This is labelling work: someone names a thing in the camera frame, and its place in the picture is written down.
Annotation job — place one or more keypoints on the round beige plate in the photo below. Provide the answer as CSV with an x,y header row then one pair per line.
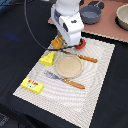
x,y
69,66

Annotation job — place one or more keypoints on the beige bowl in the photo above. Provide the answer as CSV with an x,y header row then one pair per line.
x,y
122,14

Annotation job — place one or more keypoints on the knife with wooden handle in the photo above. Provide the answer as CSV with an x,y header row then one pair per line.
x,y
82,57

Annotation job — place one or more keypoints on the grey toy saucepan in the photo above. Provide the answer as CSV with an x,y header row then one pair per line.
x,y
91,13

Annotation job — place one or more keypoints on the white woven placemat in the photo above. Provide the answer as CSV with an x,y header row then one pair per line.
x,y
63,100

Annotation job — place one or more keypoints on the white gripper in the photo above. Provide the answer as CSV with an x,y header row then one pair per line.
x,y
68,22

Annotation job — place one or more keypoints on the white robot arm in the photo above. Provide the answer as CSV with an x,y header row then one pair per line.
x,y
67,2

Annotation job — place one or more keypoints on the yellow butter box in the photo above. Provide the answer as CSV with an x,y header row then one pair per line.
x,y
32,85

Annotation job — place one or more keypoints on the yellow toy cheese wedge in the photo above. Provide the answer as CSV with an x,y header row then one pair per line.
x,y
48,59

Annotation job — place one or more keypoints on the red toy tomato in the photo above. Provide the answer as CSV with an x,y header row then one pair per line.
x,y
82,44

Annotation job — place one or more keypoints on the toy bread loaf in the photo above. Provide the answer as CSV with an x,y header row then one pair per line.
x,y
57,42

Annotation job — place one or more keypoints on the fork with wooden handle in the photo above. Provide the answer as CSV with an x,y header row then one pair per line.
x,y
53,76

